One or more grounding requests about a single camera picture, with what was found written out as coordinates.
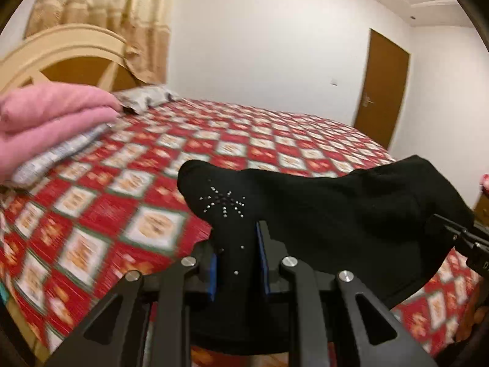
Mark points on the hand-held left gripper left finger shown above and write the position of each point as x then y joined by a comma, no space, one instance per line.
212,275

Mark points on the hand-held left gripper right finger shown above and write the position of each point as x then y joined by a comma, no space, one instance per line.
263,263

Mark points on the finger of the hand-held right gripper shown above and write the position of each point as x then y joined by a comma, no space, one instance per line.
458,229

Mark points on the black pants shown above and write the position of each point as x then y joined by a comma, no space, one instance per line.
324,206

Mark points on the wooden furniture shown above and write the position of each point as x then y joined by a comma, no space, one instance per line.
482,206

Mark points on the red and white object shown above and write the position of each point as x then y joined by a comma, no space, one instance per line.
485,181

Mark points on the red checked bedsheet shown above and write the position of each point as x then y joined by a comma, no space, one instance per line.
114,198

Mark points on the brown wooden door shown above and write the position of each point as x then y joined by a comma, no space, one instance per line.
382,84

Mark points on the grey patterned pillow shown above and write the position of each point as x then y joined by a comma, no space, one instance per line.
145,97

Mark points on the white blue patterned pillow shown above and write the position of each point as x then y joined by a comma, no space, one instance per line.
49,156

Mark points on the pink folded blanket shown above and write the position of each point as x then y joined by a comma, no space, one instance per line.
46,114

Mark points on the cream wooden headboard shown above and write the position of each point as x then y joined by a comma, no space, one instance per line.
57,42

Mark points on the beige curtain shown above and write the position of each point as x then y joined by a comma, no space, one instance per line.
107,7

